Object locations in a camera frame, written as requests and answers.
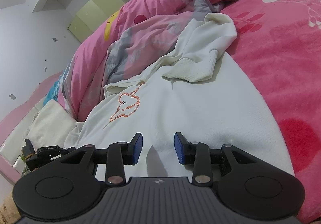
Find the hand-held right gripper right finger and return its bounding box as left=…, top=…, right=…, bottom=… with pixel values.
left=174, top=132, right=254, bottom=179

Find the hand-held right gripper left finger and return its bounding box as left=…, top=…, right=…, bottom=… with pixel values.
left=59, top=132, right=144, bottom=179

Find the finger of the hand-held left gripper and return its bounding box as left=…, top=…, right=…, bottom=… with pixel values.
left=50, top=146, right=76, bottom=157

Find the white sweatshirt orange bear outline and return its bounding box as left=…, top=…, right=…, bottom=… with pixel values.
left=65, top=12, right=296, bottom=179

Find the white folded fleece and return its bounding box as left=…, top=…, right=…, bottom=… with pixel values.
left=27, top=100, right=78, bottom=149

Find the pink white headboard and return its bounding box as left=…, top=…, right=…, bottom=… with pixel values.
left=0, top=71, right=63, bottom=177

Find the pink floral bed blanket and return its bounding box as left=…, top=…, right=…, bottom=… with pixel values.
left=221, top=0, right=321, bottom=214

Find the pink patterned duvet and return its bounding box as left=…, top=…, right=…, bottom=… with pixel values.
left=43, top=0, right=270, bottom=123

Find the pale green wardrobe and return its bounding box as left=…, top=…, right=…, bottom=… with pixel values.
left=68, top=0, right=131, bottom=44

